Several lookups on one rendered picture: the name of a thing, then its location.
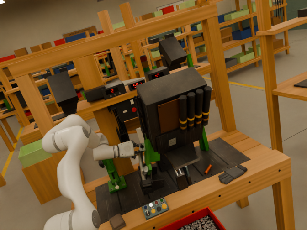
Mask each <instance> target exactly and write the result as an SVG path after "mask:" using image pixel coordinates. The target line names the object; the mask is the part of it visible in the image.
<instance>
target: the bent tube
mask: <svg viewBox="0 0 307 230"><path fill-rule="evenodd" d="M139 150H140V151H145V150H146V149H145V144H144V143H139ZM138 159H139V166H140V171H141V176H142V180H147V179H146V176H144V175H142V170H143V167H144V164H143V153H142V152H141V153H138Z"/></svg>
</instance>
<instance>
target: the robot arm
mask: <svg viewBox="0 0 307 230"><path fill-rule="evenodd" d="M87 147H89V148H92V149H93V159H94V161H98V160H106V159H112V158H118V157H120V158H129V157H131V158H134V159H135V158H136V155H137V154H138V153H141V152H143V151H140V150H138V151H134V147H139V145H138V144H136V143H135V142H134V141H133V140H131V141H128V142H124V143H120V144H118V146H116V145H114V146H109V142H108V139H107V138H106V137H105V136H104V135H103V134H102V133H95V132H94V131H93V130H92V129H91V128H90V126H89V125H88V124H87V123H86V122H85V121H84V120H83V119H82V118H81V117H80V116H79V115H76V114H71V115H68V116H67V117H66V118H65V119H64V120H63V121H62V122H61V123H59V124H58V125H56V126H55V127H53V128H52V129H51V130H49V131H48V132H47V133H46V135H45V136H44V137H43V139H42V148H43V150H44V151H46V152H48V153H57V152H61V151H64V150H67V152H66V154H65V155H64V157H63V158H62V160H61V161H60V162H59V164H58V167H57V179H58V188H59V190H60V193H61V194H62V195H63V196H64V197H66V198H68V199H70V200H71V201H72V202H73V203H74V210H71V211H67V212H64V213H60V214H57V215H55V216H53V217H51V218H50V219H49V220H48V221H47V222H46V224H45V226H44V228H43V230H98V229H99V227H100V222H101V220H100V216H99V213H98V211H97V209H96V208H95V206H94V205H93V204H92V202H91V201H90V200H89V198H88V197H87V195H86V193H85V191H84V188H83V185H82V181H81V174H80V160H81V158H82V156H83V154H84V152H85V150H86V148H87ZM134 154H135V156H134Z"/></svg>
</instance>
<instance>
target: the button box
mask: <svg viewBox="0 0 307 230"><path fill-rule="evenodd" d="M162 199H163V202H161V201H160V199H158V200H156V201H158V204H155V201H153V202H151V203H152V204H153V206H152V207H150V206H149V204H150V203H149V204H147V205H146V206H147V208H146V209H145V208H144V206H145V205H144V206H142V210H143V213H144V215H145V218H146V220H148V219H150V218H152V217H154V216H157V215H159V214H161V213H163V212H166V211H168V210H169V207H168V205H167V202H166V200H165V198H164V197H163V198H162ZM163 204H166V205H167V208H166V209H163V208H162V205H163ZM157 207H160V208H161V210H160V211H158V210H157ZM152 209H155V213H152V212H151V211H152ZM147 211H149V212H150V215H149V216H147V215H146V212H147Z"/></svg>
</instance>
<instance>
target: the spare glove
mask: <svg viewBox="0 0 307 230"><path fill-rule="evenodd" d="M246 171H247V168H246V167H244V166H242V165H240V164H239V165H237V166H234V167H233V168H230V169H226V170H224V173H223V174H221V175H219V176H218V177H219V180H220V181H221V182H222V183H225V184H228V183H229V182H231V181H232V180H233V179H236V178H238V177H240V176H241V175H243V174H244V172H246Z"/></svg>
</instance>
